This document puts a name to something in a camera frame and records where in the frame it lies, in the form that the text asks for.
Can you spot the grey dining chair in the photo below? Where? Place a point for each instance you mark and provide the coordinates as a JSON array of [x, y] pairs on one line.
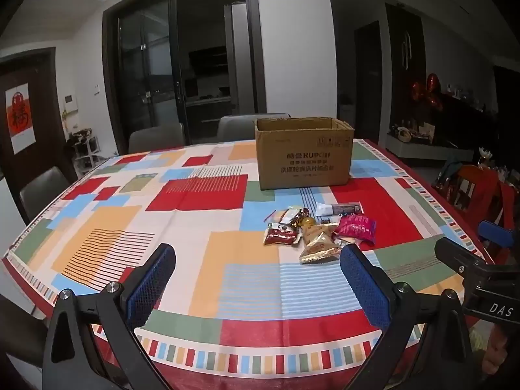
[[243, 128], [156, 138], [42, 193]]

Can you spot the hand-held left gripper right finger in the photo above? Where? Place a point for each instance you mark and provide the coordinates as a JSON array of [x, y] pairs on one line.
[[365, 288]]

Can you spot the dark sideboard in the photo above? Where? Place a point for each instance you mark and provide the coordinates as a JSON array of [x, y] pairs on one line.
[[467, 118]]

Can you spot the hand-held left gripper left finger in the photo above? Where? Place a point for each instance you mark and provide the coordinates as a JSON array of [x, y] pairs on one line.
[[150, 286]]

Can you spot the woven basket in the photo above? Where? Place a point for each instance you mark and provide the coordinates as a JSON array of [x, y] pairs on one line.
[[404, 134]]

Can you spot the red foil balloons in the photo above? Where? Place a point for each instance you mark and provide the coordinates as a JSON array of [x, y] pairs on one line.
[[426, 89]]

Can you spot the gold snack packet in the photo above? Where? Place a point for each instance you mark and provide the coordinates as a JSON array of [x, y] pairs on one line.
[[321, 250]]

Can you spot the brown candy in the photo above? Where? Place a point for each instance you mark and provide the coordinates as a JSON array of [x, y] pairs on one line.
[[298, 215]]

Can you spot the dark brown door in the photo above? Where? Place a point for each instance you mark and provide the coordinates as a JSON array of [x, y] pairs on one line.
[[48, 101]]

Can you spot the brown cardboard box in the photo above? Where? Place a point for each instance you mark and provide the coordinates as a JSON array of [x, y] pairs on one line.
[[300, 162]]

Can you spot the dark hallway door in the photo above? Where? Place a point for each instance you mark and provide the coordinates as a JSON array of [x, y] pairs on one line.
[[367, 81]]

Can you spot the wooden chair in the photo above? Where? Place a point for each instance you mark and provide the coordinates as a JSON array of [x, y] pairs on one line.
[[467, 195]]

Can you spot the glass sliding door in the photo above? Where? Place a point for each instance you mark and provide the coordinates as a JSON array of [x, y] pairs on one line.
[[146, 69]]

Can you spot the red door poster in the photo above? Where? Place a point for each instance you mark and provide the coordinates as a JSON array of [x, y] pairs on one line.
[[19, 118]]

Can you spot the colourful patchwork tablecloth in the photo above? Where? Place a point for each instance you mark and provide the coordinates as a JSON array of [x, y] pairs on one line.
[[195, 252]]

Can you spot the white shelf rack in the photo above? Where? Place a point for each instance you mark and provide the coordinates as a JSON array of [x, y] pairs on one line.
[[83, 150]]

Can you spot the red cloth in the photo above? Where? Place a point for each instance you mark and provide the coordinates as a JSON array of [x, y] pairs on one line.
[[493, 195]]

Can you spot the pink snack packet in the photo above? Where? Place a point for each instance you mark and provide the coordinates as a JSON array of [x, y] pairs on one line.
[[357, 227]]

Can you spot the flower vase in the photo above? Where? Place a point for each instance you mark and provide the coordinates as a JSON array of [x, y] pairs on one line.
[[486, 157]]

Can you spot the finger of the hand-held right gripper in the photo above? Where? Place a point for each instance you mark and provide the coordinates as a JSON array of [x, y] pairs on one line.
[[499, 233], [459, 258]]

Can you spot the white intercom panel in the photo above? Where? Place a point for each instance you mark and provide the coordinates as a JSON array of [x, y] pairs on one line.
[[71, 102]]

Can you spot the red snack packet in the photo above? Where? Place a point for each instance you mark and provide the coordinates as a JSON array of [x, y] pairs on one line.
[[280, 235]]

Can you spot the grey refrigerator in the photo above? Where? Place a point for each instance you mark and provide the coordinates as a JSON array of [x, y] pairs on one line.
[[239, 57]]

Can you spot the long white dark snack packet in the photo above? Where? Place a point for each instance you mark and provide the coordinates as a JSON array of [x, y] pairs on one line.
[[345, 208]]

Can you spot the dark tall cabinet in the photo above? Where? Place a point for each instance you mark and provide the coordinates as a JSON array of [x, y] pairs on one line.
[[406, 65]]

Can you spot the green cloth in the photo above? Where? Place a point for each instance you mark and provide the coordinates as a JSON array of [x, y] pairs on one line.
[[451, 168]]

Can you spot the white low bench cabinet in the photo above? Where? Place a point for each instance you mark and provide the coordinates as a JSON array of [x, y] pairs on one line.
[[430, 148]]

